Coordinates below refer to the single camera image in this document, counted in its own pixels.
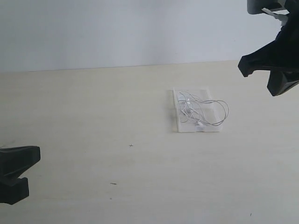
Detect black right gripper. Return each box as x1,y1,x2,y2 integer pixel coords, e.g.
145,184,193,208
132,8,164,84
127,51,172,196
238,4,299,97

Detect white wired earphones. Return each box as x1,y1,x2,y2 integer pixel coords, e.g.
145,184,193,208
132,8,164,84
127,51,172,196
177,90,230,131

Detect clear plastic storage case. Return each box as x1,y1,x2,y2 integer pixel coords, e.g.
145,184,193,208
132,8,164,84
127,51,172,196
167,85,222,133

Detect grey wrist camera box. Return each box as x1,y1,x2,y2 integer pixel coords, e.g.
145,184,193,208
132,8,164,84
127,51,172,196
247,0,291,14

